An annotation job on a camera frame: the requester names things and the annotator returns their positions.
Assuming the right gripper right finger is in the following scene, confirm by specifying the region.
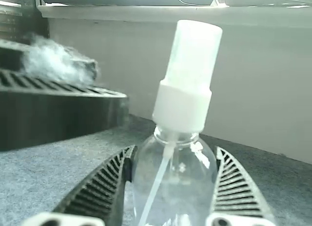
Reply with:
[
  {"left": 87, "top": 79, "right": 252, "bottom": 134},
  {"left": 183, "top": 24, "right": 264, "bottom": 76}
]
[{"left": 206, "top": 146, "right": 277, "bottom": 226}]

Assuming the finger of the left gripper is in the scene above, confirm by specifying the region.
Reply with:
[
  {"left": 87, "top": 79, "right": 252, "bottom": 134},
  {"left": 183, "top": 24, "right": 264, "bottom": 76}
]
[
  {"left": 0, "top": 69, "right": 130, "bottom": 152},
  {"left": 0, "top": 38, "right": 98, "bottom": 81}
]

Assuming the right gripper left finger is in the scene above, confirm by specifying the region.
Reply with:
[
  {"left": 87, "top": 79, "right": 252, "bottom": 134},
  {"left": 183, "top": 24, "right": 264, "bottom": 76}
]
[{"left": 20, "top": 144, "right": 136, "bottom": 226}]

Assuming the clear plastic bottle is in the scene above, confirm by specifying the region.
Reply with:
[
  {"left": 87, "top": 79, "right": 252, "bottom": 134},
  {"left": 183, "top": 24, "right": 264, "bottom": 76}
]
[{"left": 130, "top": 125, "right": 219, "bottom": 226}]

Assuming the white spray top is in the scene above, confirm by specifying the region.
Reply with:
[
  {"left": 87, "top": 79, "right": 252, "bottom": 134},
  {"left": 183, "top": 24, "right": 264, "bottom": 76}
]
[{"left": 136, "top": 20, "right": 223, "bottom": 226}]

